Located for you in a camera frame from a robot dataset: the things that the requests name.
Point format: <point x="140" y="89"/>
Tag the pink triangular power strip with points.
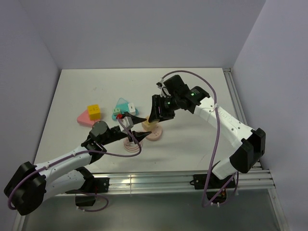
<point x="84" y="119"/>

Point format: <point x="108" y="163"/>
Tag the beige plug adapter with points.
<point x="147" y="126"/>

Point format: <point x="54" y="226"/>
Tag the aluminium right rail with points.
<point x="234" y="96"/>

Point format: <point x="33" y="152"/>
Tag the yellow cube power socket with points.
<point x="94" y="112"/>

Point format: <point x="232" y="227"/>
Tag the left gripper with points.
<point x="140" y="135"/>

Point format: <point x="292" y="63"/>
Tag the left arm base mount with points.
<point x="90" y="190"/>

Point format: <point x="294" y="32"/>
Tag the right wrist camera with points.
<point x="160" y="83"/>

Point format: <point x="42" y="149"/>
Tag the aluminium front rail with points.
<point x="175" y="182"/>

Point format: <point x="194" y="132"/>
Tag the white plug adapter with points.
<point x="131" y="109"/>

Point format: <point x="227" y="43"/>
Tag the teal triangular power strip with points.
<point x="123" y="105"/>

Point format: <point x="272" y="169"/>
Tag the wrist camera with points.
<point x="160" y="83"/>
<point x="125" y="123"/>

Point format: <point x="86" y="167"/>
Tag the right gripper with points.
<point x="157" y="100"/>

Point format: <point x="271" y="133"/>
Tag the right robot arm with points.
<point x="249" y="144"/>

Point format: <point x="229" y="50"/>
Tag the aluminium rail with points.
<point x="175" y="182"/>
<point x="234" y="96"/>

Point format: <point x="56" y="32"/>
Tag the green plug adapter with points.
<point x="116" y="111"/>

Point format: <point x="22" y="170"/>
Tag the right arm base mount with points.
<point x="198" y="182"/>

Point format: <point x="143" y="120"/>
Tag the pink round power strip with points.
<point x="154" y="136"/>

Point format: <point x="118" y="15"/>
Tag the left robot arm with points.
<point x="32" y="184"/>

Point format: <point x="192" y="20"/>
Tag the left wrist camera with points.
<point x="125" y="123"/>

